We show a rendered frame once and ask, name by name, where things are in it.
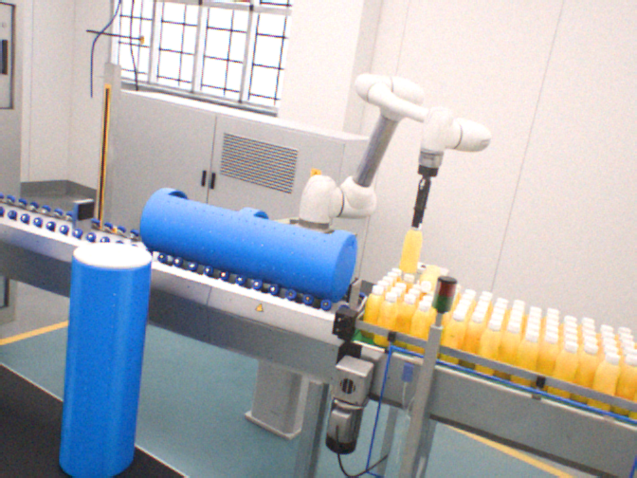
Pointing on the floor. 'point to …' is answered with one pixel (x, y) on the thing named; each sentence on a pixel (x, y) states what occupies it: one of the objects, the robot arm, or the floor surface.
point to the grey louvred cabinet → (224, 158)
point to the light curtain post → (110, 107)
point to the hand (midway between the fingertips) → (417, 217)
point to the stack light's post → (420, 400)
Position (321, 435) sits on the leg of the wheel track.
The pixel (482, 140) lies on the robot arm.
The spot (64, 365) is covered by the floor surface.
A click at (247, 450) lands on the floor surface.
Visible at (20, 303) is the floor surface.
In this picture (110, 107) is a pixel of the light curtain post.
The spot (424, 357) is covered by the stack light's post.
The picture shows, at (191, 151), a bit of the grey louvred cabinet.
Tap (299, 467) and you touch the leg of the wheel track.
